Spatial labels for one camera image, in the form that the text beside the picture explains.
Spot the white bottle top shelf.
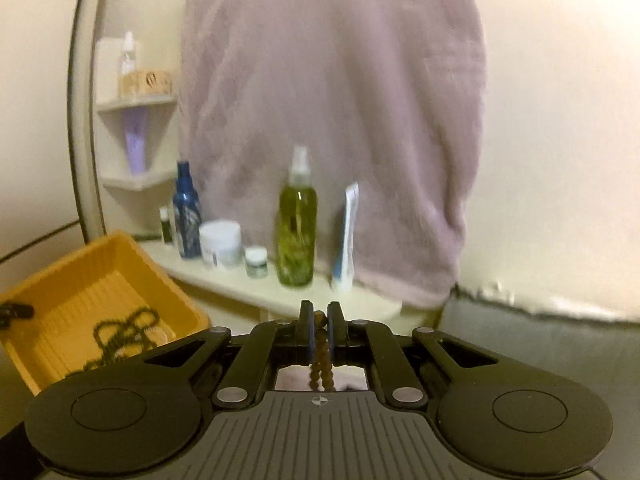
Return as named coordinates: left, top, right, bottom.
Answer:
left=120, top=32, right=137, bottom=76

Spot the yellow plastic tray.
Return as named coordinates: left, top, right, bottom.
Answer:
left=1, top=231, right=210, bottom=394

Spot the blue spray bottle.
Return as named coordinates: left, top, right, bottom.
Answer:
left=172, top=160, right=202, bottom=259

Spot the grey cushion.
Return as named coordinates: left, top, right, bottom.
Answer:
left=438, top=292, right=640, bottom=479

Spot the small green white jar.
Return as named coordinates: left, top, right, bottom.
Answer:
left=244, top=246, right=268, bottom=278

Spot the white cream jar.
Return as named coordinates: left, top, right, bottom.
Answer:
left=198, top=220, right=242, bottom=269

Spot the pink hanging towel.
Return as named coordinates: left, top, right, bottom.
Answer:
left=179, top=0, right=487, bottom=309

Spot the wooden box on shelf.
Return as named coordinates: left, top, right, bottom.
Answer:
left=118, top=70, right=172, bottom=98

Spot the blue white tube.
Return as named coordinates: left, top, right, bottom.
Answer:
left=331, top=182, right=359, bottom=292

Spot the cream corner shelf unit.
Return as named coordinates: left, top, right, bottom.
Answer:
left=94, top=38, right=401, bottom=322

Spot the lilac tube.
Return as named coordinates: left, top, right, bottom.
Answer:
left=122, top=106, right=148, bottom=176

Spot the green olive spray bottle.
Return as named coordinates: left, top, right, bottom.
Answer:
left=277, top=146, right=318, bottom=287

